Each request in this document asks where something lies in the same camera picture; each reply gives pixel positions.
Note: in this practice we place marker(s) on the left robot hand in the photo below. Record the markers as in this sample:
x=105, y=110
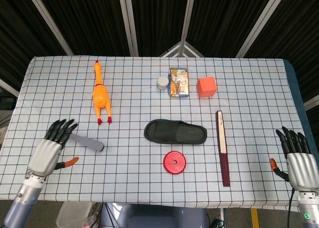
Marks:
x=45, y=158

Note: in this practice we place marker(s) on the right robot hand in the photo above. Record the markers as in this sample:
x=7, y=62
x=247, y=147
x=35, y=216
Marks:
x=304, y=170

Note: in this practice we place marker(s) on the black slipper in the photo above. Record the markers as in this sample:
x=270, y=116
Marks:
x=174, y=132

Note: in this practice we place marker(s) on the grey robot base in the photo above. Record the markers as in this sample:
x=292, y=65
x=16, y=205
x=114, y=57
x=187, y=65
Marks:
x=154, y=216

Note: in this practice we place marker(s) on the clear plastic container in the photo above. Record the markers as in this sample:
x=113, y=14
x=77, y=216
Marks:
x=72, y=215

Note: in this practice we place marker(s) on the blue table pad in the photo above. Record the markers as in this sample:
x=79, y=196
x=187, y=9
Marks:
x=300, y=93

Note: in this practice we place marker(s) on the orange rubber chicken toy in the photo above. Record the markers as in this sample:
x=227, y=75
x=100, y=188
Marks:
x=101, y=96

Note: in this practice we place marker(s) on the maroon and cream folded fan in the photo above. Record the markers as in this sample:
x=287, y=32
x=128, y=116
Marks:
x=222, y=143

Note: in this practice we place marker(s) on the white table leg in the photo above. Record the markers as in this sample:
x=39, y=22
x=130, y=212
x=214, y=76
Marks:
x=221, y=218

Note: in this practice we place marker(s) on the white checked tablecloth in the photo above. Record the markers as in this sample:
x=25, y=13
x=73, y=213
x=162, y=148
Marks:
x=139, y=106

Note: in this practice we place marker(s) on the red disc with hole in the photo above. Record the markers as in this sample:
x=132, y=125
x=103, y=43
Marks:
x=179, y=167

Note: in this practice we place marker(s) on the orange cube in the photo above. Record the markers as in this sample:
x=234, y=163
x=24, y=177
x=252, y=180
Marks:
x=207, y=87

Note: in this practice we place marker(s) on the small grey cylinder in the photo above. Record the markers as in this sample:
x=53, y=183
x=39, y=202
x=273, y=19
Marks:
x=162, y=83

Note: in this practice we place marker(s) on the colourful printed card box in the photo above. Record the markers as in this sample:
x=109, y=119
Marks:
x=179, y=82

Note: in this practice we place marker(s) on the white metal frame beam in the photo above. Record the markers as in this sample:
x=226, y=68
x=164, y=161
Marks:
x=187, y=16
x=261, y=24
x=49, y=21
x=311, y=103
x=128, y=21
x=8, y=87

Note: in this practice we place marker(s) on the white triangular frame bracket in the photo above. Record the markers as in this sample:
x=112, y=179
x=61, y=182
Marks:
x=189, y=50

